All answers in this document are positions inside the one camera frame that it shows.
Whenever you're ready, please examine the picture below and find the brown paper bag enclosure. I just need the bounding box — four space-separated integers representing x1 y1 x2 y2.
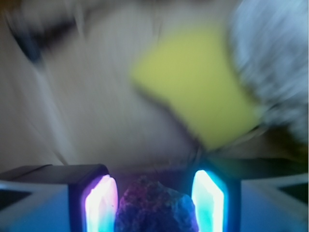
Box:
0 0 308 171

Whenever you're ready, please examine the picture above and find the yellow sponge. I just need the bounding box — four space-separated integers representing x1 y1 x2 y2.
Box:
131 26 261 150

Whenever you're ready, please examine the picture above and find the dark brown rock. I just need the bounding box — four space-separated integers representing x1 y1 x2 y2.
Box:
114 176 199 232

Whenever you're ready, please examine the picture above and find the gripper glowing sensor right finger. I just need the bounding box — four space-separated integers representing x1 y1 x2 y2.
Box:
191 169 309 232

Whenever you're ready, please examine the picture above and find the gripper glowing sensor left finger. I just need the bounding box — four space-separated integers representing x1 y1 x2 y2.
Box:
0 164 118 232

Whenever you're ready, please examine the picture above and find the crumpled white paper towel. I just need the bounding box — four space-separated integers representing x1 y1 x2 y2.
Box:
229 0 309 144

